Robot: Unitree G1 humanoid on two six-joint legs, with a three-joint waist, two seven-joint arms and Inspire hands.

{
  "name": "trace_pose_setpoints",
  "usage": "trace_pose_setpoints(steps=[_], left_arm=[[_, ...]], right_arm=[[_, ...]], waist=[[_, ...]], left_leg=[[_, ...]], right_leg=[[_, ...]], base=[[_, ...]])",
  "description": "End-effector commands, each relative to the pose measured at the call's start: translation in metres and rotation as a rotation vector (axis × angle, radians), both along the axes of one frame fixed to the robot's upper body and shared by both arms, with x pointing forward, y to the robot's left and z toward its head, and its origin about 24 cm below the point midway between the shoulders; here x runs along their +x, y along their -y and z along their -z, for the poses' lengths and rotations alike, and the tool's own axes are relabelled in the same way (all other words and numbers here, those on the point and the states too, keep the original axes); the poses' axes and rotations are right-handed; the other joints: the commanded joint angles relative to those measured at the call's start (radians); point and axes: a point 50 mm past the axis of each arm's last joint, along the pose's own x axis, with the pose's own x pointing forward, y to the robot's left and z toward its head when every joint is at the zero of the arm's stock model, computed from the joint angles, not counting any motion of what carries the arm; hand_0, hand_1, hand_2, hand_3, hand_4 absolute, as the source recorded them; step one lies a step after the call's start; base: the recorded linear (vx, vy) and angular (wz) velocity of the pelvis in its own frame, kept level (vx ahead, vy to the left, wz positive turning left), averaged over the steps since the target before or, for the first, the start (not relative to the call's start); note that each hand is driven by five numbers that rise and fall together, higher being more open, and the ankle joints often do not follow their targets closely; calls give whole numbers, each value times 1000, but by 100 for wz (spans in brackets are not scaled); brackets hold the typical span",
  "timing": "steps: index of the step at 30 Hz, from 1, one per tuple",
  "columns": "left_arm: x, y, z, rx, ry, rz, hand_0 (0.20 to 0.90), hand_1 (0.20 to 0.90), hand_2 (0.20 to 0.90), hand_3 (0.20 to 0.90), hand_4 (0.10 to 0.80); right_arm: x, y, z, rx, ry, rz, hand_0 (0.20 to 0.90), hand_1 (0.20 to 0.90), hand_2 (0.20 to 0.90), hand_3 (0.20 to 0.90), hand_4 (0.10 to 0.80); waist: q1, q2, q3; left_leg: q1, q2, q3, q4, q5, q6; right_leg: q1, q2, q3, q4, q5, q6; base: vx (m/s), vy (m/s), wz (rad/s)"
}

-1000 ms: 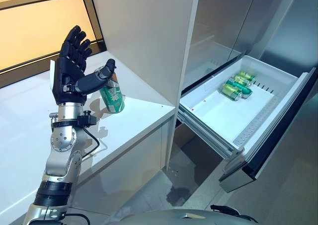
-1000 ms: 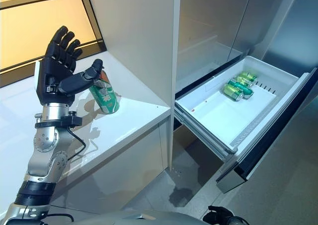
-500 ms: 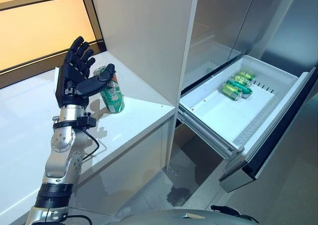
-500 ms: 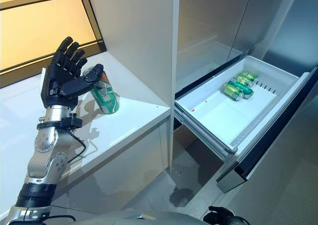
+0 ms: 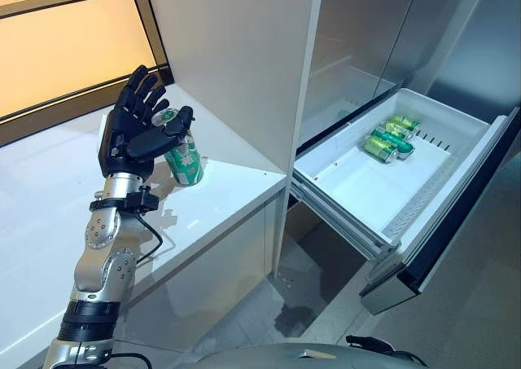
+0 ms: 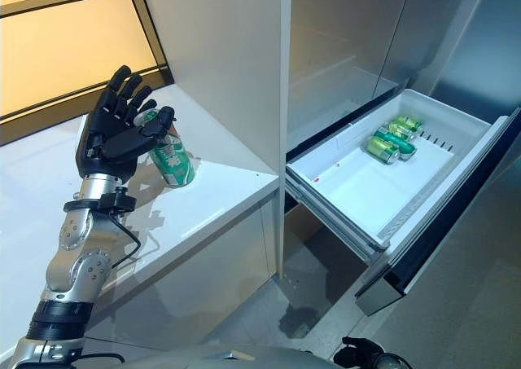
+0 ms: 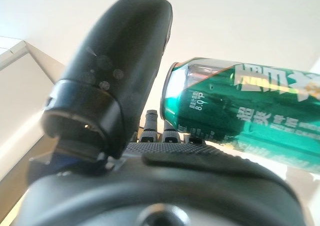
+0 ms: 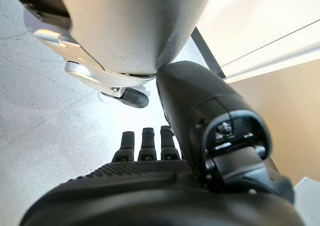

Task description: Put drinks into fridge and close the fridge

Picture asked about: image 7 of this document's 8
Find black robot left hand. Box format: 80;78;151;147
14;0;306;226

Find green beer can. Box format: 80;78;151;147
159;57;320;175

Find tall white cabinet panel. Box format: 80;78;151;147
0;40;67;182

